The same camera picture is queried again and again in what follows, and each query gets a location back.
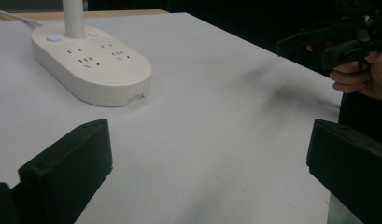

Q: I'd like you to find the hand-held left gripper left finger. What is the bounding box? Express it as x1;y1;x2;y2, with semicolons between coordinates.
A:
10;118;114;224

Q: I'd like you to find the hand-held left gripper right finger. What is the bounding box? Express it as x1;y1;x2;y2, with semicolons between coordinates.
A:
305;119;382;224

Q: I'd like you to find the white desk lamp power strip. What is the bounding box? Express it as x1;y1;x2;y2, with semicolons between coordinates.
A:
30;0;153;108

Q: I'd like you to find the white power cable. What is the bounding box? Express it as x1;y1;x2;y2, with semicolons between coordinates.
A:
0;8;43;30

